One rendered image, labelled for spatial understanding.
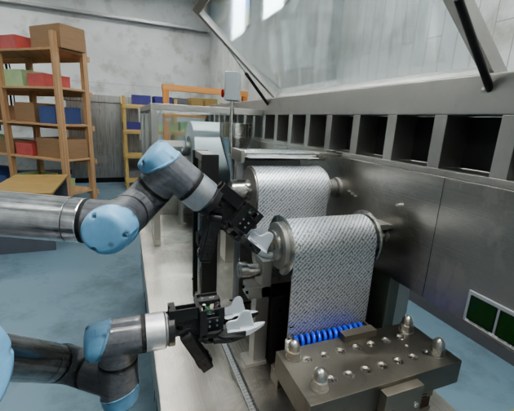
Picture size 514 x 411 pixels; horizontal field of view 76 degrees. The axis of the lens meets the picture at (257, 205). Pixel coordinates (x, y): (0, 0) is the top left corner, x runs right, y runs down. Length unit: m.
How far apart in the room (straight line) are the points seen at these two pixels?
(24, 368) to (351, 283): 0.70
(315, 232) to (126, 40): 9.15
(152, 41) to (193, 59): 1.09
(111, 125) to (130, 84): 1.72
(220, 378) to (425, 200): 0.68
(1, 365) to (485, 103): 0.88
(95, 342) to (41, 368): 0.10
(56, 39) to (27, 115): 1.33
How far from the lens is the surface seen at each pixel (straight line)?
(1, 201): 0.65
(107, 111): 8.25
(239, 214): 0.70
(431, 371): 0.90
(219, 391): 0.93
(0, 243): 4.53
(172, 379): 0.97
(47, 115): 6.03
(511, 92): 0.80
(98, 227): 0.55
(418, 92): 0.93
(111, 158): 8.31
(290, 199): 1.00
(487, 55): 0.83
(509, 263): 0.79
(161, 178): 0.66
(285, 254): 0.77
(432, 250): 0.89
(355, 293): 0.92
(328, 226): 0.83
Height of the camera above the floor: 1.54
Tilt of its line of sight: 14 degrees down
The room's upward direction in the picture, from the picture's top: 3 degrees clockwise
